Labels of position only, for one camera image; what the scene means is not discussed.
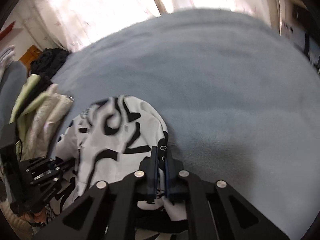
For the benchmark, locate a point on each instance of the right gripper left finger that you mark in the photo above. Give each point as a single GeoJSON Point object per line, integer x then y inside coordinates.
{"type": "Point", "coordinates": [105, 211]}

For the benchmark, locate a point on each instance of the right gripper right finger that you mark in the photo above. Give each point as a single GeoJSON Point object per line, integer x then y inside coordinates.
{"type": "Point", "coordinates": [215, 210]}

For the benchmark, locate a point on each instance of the black white graffiti jacket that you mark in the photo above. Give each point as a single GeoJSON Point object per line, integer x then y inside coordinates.
{"type": "Point", "coordinates": [108, 141]}

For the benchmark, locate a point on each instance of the white shiny puffer jacket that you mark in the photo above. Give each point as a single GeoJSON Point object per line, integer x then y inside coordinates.
{"type": "Point", "coordinates": [38, 123]}

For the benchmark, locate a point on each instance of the green folded jacket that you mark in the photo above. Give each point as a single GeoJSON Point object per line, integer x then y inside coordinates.
{"type": "Point", "coordinates": [32, 95]}

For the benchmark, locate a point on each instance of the blue bed sheet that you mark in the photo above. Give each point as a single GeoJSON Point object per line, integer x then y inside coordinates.
{"type": "Point", "coordinates": [240, 103]}

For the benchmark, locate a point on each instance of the black garment near pillows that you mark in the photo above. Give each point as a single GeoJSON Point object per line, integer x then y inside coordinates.
{"type": "Point", "coordinates": [49, 62]}

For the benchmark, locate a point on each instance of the sheer floral curtain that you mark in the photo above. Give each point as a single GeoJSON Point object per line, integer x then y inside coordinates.
{"type": "Point", "coordinates": [75, 24]}

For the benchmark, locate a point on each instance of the red wall shelf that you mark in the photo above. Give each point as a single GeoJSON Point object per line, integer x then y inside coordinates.
{"type": "Point", "coordinates": [6, 31]}

